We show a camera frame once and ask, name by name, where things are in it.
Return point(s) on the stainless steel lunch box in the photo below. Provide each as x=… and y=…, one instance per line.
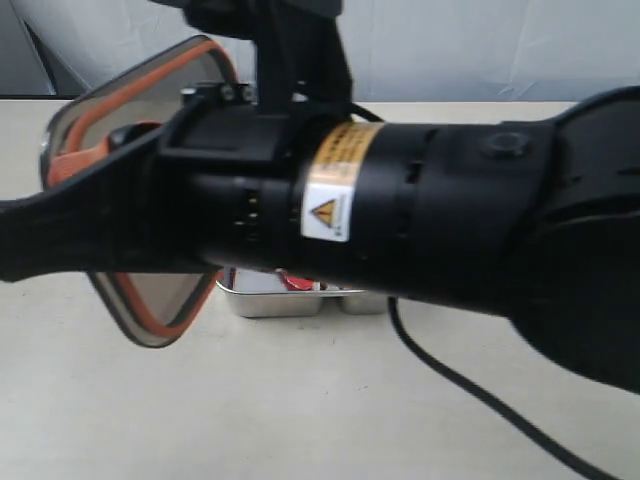
x=253, y=294

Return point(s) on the white backdrop cloth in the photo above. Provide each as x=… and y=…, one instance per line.
x=398, y=50

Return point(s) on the red toy sausage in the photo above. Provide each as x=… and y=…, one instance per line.
x=293, y=283

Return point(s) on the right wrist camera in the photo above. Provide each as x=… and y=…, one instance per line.
x=297, y=44

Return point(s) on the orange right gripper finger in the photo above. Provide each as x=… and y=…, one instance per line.
x=98, y=220
x=66, y=165

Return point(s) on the dark transparent box lid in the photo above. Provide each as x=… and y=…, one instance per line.
x=151, y=310

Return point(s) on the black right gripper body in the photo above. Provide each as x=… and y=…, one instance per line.
x=223, y=186

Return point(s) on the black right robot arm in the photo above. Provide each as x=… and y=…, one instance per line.
x=535, y=221

